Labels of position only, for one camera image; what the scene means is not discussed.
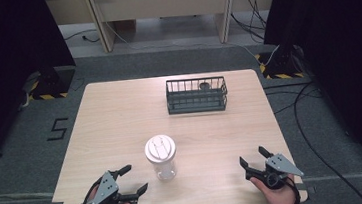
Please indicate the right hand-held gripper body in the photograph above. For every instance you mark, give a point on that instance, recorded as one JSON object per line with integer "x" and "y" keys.
{"x": 280, "y": 165}

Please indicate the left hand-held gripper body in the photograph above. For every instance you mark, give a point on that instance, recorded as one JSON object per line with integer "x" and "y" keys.
{"x": 107, "y": 189}

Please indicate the clear bottle with white lid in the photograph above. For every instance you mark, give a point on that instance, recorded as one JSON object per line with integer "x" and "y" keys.
{"x": 160, "y": 149}

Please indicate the person's right hand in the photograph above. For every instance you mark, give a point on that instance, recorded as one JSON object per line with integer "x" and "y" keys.
{"x": 280, "y": 199}

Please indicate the black stand base striped tape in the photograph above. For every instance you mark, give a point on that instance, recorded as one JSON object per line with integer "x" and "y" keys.
{"x": 50, "y": 84}
{"x": 281, "y": 67}

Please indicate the small dark round object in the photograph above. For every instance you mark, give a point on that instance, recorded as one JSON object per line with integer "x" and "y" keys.
{"x": 204, "y": 86}

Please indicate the black curtain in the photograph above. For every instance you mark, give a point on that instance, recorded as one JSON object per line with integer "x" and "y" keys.
{"x": 4, "y": 65}
{"x": 344, "y": 49}

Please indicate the beige wooden desk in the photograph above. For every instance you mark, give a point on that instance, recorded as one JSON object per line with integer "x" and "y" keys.
{"x": 162, "y": 0}

